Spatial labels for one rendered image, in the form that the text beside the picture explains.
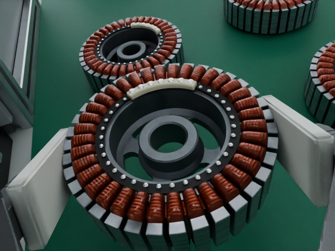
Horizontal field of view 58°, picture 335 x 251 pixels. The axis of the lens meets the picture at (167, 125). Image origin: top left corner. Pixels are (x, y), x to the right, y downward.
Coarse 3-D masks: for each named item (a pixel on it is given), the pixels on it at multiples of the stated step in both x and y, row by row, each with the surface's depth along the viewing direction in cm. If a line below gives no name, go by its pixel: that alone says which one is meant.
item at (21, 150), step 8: (40, 0) 51; (16, 128) 31; (32, 128) 31; (16, 136) 31; (24, 136) 31; (16, 144) 30; (24, 144) 30; (16, 152) 29; (24, 152) 29; (16, 160) 29; (24, 160) 29; (16, 168) 28; (8, 176) 28; (24, 248) 23
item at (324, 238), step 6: (330, 192) 8; (330, 198) 8; (330, 204) 8; (330, 210) 8; (330, 216) 7; (324, 222) 7; (330, 222) 7; (324, 228) 7; (330, 228) 7; (324, 234) 7; (330, 234) 7; (324, 240) 7; (330, 240) 7; (324, 246) 6; (330, 246) 6
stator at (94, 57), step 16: (96, 32) 34; (112, 32) 34; (128, 32) 35; (144, 32) 34; (160, 32) 33; (176, 32) 33; (96, 48) 33; (112, 48) 35; (128, 48) 34; (144, 48) 33; (160, 48) 31; (176, 48) 31; (96, 64) 30; (112, 64) 30; (128, 64) 30; (144, 64) 29; (160, 64) 29; (96, 80) 30; (112, 80) 29
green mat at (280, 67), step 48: (48, 0) 50; (96, 0) 48; (144, 0) 45; (192, 0) 43; (48, 48) 40; (192, 48) 36; (240, 48) 35; (288, 48) 33; (48, 96) 34; (288, 96) 29; (288, 192) 23; (96, 240) 22; (240, 240) 21; (288, 240) 20
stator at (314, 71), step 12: (324, 48) 28; (312, 60) 27; (324, 60) 26; (312, 72) 26; (324, 72) 25; (312, 84) 25; (324, 84) 24; (312, 96) 26; (324, 96) 24; (312, 108) 26; (324, 108) 24; (324, 120) 26
